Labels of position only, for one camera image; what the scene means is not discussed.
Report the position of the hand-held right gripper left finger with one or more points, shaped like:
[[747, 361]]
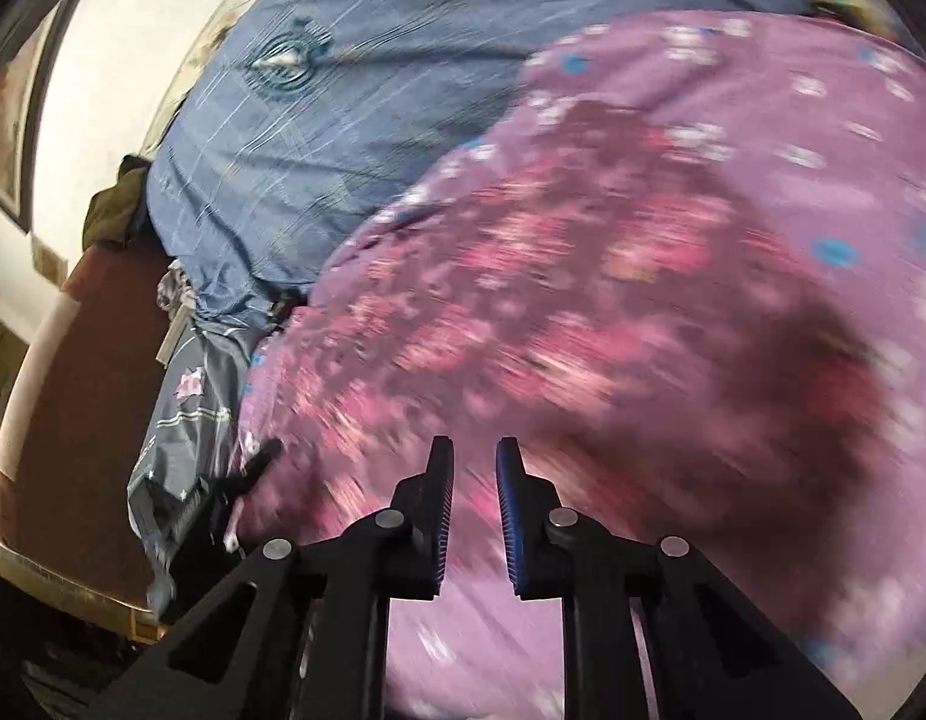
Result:
[[440, 525]]

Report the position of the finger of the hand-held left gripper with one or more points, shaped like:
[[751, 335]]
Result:
[[256, 459]]

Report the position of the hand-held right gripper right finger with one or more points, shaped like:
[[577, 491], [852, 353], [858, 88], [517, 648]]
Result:
[[511, 525]]

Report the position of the maroon floral shirt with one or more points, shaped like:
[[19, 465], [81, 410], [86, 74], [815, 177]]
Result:
[[583, 300]]

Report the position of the olive green clothes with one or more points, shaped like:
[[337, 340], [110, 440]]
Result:
[[114, 210]]

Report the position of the pale wooden strip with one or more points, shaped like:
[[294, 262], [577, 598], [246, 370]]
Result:
[[171, 337]]

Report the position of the crumpled grey cloth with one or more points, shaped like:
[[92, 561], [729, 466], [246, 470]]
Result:
[[174, 289]]

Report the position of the blue plaid duvet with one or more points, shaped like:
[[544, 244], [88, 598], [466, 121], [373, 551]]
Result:
[[403, 90]]

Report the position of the purple floral bedsheet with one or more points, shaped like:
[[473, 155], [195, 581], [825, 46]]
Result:
[[808, 165]]

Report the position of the small wall picture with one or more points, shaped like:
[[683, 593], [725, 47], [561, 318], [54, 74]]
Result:
[[50, 261]]

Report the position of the large framed wall picture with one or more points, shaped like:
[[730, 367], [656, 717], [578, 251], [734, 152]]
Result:
[[9, 127]]

